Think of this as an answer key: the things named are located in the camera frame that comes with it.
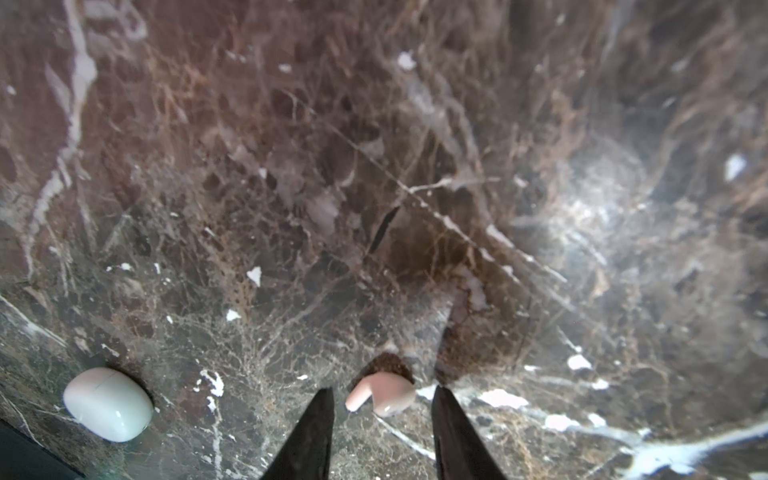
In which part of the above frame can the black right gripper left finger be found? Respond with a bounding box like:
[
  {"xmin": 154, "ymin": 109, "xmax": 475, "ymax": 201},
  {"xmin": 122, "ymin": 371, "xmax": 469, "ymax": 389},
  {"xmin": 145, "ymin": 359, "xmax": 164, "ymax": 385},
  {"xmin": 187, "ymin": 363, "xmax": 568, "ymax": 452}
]
[{"xmin": 261, "ymin": 388, "xmax": 335, "ymax": 480}]

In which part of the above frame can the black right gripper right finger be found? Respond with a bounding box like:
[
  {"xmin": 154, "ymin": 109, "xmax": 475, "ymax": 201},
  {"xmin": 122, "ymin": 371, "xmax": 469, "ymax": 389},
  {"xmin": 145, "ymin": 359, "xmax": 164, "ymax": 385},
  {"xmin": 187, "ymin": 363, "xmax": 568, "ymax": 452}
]
[{"xmin": 431, "ymin": 385, "xmax": 506, "ymax": 480}]

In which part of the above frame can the white earbuds charging case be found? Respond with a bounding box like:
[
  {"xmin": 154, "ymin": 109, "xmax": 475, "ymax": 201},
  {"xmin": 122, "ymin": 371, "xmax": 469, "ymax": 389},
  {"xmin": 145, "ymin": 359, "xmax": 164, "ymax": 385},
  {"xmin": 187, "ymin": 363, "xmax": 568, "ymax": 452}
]
[{"xmin": 63, "ymin": 367, "xmax": 155, "ymax": 443}]

